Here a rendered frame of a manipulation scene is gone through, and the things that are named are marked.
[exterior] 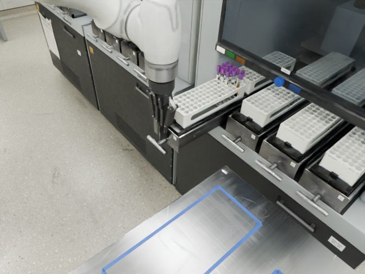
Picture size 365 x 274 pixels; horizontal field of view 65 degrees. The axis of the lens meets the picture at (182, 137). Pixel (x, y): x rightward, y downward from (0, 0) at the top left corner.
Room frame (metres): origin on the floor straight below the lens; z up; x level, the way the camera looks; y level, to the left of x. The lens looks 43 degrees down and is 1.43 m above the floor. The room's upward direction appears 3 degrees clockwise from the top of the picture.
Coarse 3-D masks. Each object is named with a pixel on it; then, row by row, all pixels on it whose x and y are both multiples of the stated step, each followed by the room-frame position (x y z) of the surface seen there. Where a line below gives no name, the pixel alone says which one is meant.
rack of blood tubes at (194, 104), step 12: (204, 84) 0.88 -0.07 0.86; (216, 84) 0.89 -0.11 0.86; (228, 84) 0.89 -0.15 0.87; (180, 96) 0.80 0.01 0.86; (192, 96) 0.81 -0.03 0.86; (204, 96) 0.80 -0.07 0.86; (216, 96) 0.81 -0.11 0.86; (228, 96) 0.83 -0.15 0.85; (240, 96) 0.87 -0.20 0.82; (180, 108) 0.73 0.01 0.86; (192, 108) 0.73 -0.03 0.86; (204, 108) 0.75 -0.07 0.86; (216, 108) 0.79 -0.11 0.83; (180, 120) 0.70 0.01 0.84; (192, 120) 0.72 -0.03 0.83
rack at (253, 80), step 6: (240, 72) 0.97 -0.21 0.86; (246, 72) 0.98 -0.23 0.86; (252, 72) 0.98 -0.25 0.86; (246, 78) 0.95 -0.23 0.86; (252, 78) 0.94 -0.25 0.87; (258, 78) 0.94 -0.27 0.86; (264, 78) 0.96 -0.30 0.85; (246, 84) 0.92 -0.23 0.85; (252, 84) 0.91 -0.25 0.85; (258, 84) 0.99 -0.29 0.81; (264, 84) 0.97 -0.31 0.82; (246, 90) 0.91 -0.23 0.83; (252, 90) 0.92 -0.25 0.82
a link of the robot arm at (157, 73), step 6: (144, 60) 0.68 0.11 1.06; (150, 66) 0.66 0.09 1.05; (156, 66) 0.65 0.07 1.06; (162, 66) 0.65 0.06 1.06; (168, 66) 0.65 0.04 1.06; (174, 66) 0.67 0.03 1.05; (150, 72) 0.66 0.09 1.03; (156, 72) 0.65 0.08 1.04; (162, 72) 0.65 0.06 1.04; (168, 72) 0.66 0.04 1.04; (174, 72) 0.67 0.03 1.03; (150, 78) 0.66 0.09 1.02; (156, 78) 0.65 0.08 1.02; (162, 78) 0.65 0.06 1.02; (168, 78) 0.66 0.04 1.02; (174, 78) 0.67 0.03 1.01
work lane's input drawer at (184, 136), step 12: (228, 108) 0.82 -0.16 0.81; (204, 120) 0.74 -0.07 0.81; (216, 120) 0.77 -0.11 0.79; (156, 132) 0.74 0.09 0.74; (168, 132) 0.69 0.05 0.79; (180, 132) 0.67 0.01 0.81; (192, 132) 0.69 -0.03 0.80; (204, 132) 0.73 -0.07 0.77; (156, 144) 0.68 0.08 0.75; (168, 144) 0.69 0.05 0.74; (180, 144) 0.66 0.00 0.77
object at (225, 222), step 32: (192, 192) 0.44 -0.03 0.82; (224, 192) 0.44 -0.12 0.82; (256, 192) 0.45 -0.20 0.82; (160, 224) 0.35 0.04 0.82; (192, 224) 0.35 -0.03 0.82; (224, 224) 0.36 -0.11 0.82; (256, 224) 0.36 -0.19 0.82; (288, 224) 0.36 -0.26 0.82; (96, 256) 0.26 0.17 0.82; (128, 256) 0.27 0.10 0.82; (160, 256) 0.27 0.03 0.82; (192, 256) 0.27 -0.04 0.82; (224, 256) 0.28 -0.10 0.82; (256, 256) 0.28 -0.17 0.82; (288, 256) 0.29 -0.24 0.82; (320, 256) 0.29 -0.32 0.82
